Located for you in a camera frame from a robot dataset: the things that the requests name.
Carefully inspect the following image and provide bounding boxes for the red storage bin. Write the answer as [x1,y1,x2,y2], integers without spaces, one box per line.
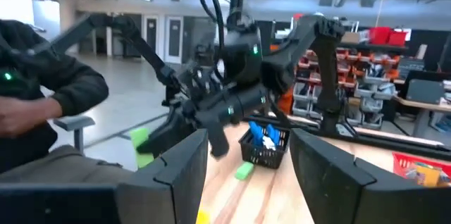
[369,26,391,45]
[387,30,409,47]

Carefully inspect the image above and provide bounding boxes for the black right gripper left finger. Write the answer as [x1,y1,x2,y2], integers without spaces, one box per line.
[115,128,209,224]

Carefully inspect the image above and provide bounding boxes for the blue-handled pliers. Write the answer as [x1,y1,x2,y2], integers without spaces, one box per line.
[264,123,282,151]
[248,120,265,144]

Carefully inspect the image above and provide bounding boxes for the yellow plastic basket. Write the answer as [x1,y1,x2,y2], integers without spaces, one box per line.
[195,209,211,224]

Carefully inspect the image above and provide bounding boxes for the wooden desk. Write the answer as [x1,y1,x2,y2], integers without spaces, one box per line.
[393,95,451,140]

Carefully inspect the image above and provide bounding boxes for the white door with window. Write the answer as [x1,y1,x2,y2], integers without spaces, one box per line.
[165,15,184,65]
[144,15,160,58]

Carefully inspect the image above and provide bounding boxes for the grey equipment case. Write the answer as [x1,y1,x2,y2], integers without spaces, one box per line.
[404,77,445,105]

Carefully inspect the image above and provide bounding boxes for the person's hand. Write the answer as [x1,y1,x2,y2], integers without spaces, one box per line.
[0,95,63,139]

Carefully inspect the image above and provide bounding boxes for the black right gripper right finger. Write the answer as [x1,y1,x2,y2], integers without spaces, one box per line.
[290,127,451,224]

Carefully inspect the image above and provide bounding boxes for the yellow crayon pack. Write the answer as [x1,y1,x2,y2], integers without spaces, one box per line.
[404,162,451,187]

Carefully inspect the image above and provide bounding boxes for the red plastic basket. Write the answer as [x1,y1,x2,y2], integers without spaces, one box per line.
[392,151,451,188]

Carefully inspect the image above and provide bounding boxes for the person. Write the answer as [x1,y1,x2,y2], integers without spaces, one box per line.
[0,19,132,185]

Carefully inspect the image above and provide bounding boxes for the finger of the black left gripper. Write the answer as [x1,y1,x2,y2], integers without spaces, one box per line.
[135,110,194,155]

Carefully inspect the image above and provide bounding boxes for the parts bin shelf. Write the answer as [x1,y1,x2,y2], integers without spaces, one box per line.
[292,42,409,130]

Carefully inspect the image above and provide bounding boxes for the black plastic basket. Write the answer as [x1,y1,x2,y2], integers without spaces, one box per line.
[238,125,291,170]

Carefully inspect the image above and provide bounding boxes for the cardboard box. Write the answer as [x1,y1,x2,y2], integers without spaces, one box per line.
[340,32,362,44]

